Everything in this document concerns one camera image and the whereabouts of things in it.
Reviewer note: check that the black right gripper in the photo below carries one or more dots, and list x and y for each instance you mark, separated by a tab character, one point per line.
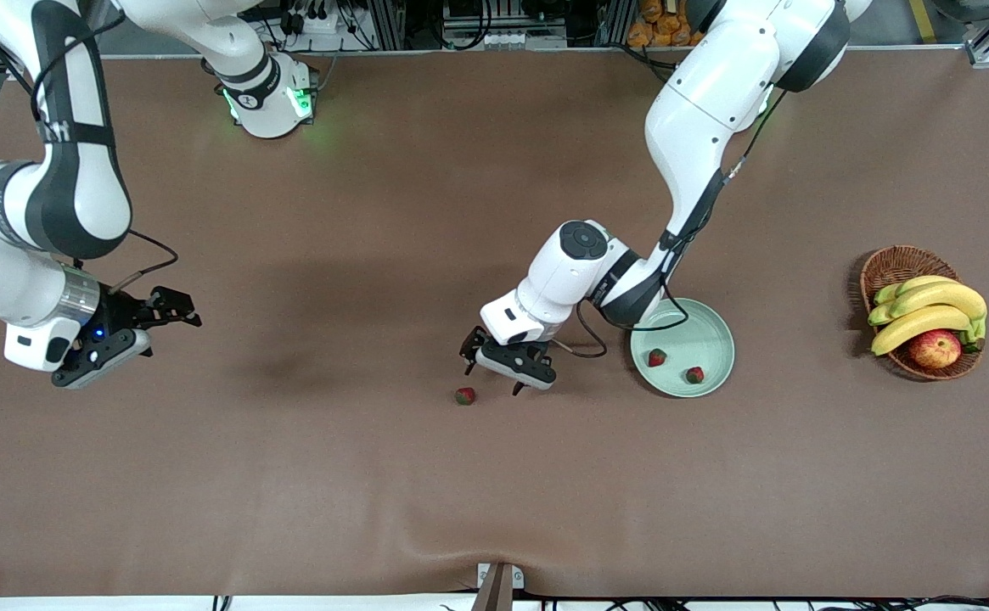
127	311

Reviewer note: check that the red strawberry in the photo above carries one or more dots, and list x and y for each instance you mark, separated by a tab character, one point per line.
464	395
695	374
657	357

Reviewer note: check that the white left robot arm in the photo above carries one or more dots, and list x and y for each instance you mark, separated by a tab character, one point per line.
715	93

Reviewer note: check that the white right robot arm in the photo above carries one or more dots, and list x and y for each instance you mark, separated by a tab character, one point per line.
2	288

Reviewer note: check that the pale green round plate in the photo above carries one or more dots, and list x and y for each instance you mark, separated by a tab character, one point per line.
698	339

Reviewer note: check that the brown table cover mat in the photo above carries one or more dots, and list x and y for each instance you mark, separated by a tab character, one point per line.
460	475

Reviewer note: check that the white power strip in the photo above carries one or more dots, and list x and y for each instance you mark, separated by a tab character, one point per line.
317	24

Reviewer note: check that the bag of orange buns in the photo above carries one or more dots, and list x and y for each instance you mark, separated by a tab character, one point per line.
660	25

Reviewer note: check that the brown wicker basket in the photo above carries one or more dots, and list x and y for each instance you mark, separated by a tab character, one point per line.
893	267

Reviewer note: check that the red yellow apple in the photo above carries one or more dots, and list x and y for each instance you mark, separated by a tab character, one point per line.
935	350

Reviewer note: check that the yellow banana bunch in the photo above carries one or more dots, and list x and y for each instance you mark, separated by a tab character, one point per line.
935	297

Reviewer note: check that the metal table edge bracket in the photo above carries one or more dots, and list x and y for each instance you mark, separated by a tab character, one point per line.
494	594

